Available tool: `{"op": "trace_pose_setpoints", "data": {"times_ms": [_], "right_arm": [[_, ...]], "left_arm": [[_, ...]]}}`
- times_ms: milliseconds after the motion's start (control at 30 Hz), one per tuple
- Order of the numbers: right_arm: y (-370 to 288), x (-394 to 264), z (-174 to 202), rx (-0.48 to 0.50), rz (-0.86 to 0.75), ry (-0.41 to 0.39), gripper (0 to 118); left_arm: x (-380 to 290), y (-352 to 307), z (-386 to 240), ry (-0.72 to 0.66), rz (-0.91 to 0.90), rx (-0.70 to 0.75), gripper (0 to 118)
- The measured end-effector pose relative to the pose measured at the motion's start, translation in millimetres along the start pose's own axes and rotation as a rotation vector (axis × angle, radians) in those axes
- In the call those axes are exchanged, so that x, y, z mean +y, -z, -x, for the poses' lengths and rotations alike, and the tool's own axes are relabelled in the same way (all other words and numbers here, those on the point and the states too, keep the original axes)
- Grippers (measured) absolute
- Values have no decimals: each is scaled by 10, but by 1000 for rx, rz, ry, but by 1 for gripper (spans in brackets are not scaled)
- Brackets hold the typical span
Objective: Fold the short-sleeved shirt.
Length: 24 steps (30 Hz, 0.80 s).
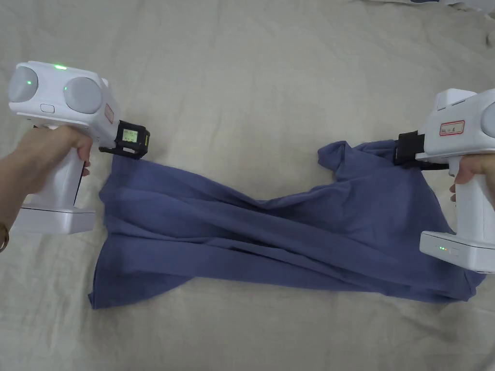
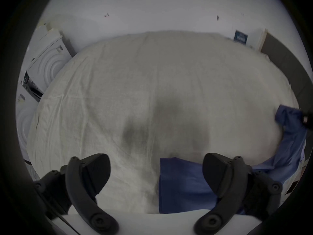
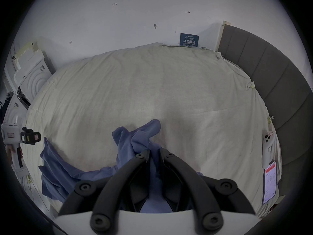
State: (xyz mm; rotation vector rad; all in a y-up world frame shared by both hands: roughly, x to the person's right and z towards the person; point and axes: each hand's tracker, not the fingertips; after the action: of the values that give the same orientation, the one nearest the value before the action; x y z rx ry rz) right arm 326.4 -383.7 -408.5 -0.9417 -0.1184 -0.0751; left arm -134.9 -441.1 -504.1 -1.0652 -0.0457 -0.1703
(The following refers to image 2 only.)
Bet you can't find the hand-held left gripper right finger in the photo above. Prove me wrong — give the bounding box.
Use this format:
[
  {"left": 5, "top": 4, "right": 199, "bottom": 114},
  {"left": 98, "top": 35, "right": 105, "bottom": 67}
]
[{"left": 193, "top": 153, "right": 283, "bottom": 235}]

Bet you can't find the white washing machine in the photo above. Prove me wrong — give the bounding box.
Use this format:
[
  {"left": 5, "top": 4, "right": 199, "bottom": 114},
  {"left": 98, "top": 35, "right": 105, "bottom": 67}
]
[
  {"left": 22, "top": 25, "right": 72, "bottom": 103},
  {"left": 16, "top": 85, "right": 41, "bottom": 180}
]

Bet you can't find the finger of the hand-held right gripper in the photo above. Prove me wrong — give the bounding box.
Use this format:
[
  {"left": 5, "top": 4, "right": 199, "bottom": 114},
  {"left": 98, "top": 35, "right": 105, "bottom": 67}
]
[{"left": 300, "top": 106, "right": 313, "bottom": 126}]

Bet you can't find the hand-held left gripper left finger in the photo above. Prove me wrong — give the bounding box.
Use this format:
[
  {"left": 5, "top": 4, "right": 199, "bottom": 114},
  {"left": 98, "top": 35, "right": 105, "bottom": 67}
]
[{"left": 34, "top": 153, "right": 119, "bottom": 234}]

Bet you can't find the dark padded headboard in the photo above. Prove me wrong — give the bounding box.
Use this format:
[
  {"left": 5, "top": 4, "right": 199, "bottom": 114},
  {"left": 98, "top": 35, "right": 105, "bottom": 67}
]
[{"left": 260, "top": 32, "right": 313, "bottom": 112}]

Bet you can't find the blue shirt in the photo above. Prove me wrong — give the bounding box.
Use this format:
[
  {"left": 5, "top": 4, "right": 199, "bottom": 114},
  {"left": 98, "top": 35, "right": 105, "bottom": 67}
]
[{"left": 158, "top": 105, "right": 308, "bottom": 215}]

